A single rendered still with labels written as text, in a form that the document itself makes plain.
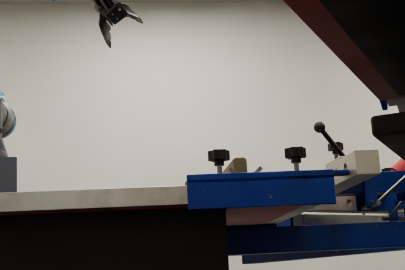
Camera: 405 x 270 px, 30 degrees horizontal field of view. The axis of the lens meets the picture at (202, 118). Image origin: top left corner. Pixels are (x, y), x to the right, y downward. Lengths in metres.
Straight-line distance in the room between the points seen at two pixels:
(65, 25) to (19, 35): 0.36
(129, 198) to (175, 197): 0.09
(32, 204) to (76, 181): 4.14
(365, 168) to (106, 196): 0.52
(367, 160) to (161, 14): 4.55
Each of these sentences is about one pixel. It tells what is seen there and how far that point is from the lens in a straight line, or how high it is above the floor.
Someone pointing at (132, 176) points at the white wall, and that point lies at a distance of 5.65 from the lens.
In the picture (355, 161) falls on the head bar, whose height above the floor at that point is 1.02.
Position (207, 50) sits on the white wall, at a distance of 5.92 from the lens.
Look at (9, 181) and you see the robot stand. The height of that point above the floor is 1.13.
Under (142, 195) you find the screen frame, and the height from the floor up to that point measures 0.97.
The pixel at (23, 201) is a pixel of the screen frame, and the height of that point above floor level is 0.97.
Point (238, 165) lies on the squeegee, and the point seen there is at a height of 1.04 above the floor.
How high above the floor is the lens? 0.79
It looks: 13 degrees up
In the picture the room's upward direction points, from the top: 3 degrees counter-clockwise
